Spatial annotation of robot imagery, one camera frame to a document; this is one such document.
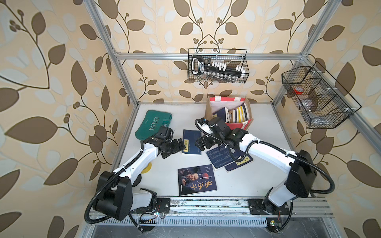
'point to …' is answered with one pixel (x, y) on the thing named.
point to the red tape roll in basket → (298, 90)
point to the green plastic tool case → (155, 120)
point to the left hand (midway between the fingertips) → (177, 147)
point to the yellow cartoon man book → (240, 117)
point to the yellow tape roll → (147, 168)
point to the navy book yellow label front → (222, 113)
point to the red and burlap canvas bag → (216, 102)
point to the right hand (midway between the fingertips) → (201, 138)
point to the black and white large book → (246, 110)
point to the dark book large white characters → (196, 180)
